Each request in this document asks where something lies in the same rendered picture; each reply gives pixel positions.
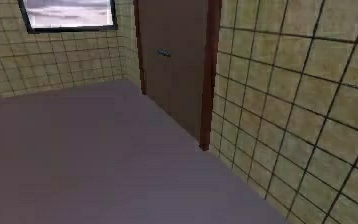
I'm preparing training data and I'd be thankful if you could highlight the black framed window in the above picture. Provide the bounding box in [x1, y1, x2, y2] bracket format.
[17, 0, 119, 35]

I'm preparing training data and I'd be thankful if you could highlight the brown room door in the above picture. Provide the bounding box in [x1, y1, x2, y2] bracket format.
[132, 0, 223, 152]

